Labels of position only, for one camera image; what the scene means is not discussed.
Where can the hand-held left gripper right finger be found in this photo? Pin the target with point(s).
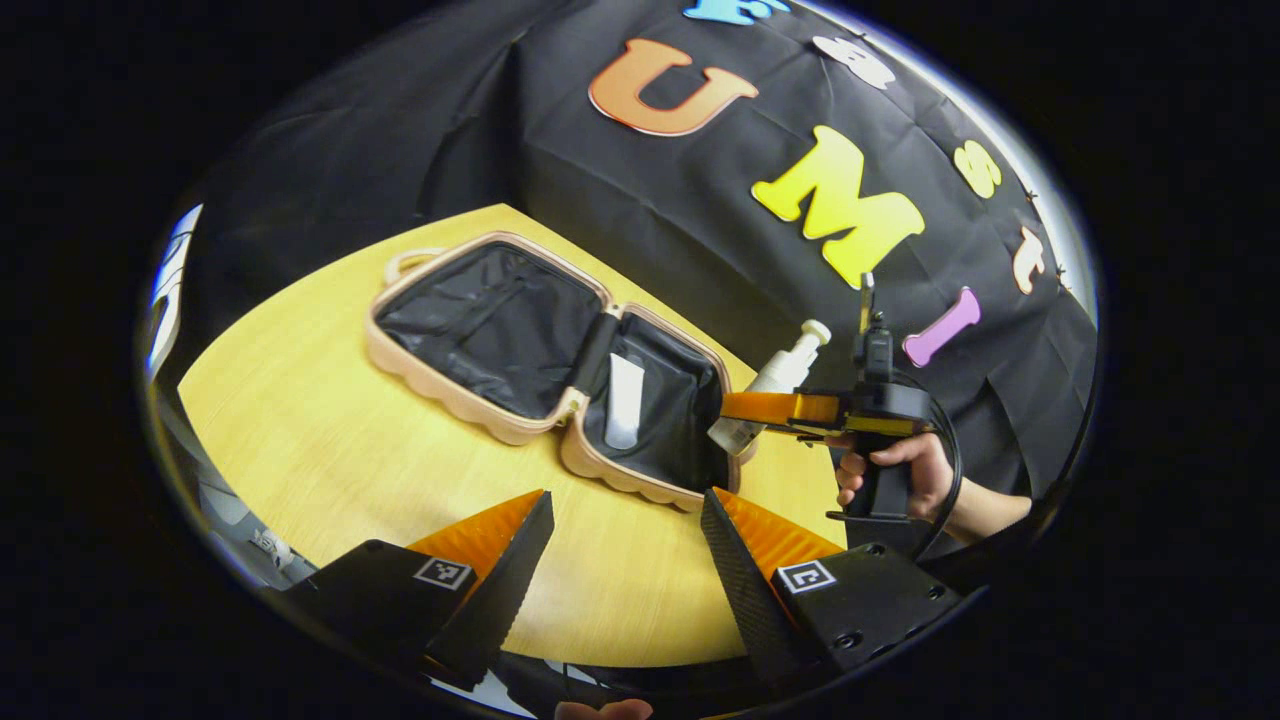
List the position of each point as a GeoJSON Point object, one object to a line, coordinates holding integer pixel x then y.
{"type": "Point", "coordinates": [750, 600]}

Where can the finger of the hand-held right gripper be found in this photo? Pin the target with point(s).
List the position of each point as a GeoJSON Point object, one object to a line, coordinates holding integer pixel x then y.
{"type": "Point", "coordinates": [780, 408]}
{"type": "Point", "coordinates": [815, 434]}

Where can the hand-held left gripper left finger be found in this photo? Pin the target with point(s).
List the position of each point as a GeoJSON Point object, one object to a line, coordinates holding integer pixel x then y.
{"type": "Point", "coordinates": [505, 600]}

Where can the beige pink suitcase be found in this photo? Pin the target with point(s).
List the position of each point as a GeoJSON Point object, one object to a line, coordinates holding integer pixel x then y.
{"type": "Point", "coordinates": [500, 320]}

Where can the white pump bottle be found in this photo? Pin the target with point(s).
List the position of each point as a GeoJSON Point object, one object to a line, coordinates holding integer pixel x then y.
{"type": "Point", "coordinates": [775, 380]}

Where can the black backdrop cloth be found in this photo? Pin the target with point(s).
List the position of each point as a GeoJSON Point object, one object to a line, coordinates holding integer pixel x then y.
{"type": "Point", "coordinates": [560, 150]}

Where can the white squeeze tube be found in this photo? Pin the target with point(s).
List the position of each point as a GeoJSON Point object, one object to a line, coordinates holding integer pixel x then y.
{"type": "Point", "coordinates": [625, 400]}

